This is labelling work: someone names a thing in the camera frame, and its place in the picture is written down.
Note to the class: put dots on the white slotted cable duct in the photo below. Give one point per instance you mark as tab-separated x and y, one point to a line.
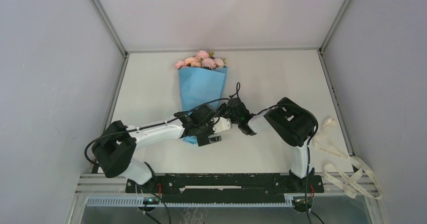
133	201

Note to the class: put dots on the pink flower bunch stem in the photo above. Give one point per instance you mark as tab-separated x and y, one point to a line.
220	62

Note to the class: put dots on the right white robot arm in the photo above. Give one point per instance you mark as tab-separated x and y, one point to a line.
295	125

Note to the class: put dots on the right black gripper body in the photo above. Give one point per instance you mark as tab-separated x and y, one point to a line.
225	109

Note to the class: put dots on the blue wrapping paper sheet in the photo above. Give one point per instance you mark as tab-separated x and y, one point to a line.
200	93

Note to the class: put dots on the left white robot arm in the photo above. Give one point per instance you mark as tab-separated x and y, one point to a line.
114	149

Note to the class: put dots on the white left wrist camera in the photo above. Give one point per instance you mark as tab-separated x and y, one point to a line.
221	124

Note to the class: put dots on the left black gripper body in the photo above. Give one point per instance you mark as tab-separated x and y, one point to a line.
205	130

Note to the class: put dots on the left circuit board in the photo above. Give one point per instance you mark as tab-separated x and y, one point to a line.
151	201

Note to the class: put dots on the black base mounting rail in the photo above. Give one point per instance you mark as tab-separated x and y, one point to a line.
240	188

